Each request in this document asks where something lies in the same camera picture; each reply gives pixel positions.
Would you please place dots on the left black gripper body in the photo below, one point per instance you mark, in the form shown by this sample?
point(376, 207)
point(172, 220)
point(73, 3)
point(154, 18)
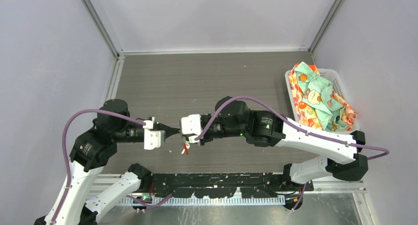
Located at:
point(131, 132)

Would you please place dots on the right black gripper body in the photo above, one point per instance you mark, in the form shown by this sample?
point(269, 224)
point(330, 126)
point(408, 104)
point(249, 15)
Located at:
point(215, 130)

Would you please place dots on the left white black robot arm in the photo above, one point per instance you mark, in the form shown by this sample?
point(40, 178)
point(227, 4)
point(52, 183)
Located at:
point(90, 154)

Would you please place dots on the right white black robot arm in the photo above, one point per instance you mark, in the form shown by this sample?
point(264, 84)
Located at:
point(338, 155)

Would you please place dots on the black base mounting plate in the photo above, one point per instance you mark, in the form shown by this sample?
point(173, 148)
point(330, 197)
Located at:
point(218, 185)

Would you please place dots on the colourful patterned cloth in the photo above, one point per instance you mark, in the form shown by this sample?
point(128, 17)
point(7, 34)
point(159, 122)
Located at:
point(316, 102)

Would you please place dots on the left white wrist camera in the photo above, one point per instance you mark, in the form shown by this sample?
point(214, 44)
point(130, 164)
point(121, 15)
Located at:
point(154, 139)

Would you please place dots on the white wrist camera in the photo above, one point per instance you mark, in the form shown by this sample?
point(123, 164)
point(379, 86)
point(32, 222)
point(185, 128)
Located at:
point(190, 128)
point(154, 139)

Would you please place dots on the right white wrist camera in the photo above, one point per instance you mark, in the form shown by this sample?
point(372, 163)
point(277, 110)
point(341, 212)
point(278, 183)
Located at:
point(190, 128)

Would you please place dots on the aluminium frame rail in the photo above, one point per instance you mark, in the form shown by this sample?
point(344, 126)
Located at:
point(327, 185)

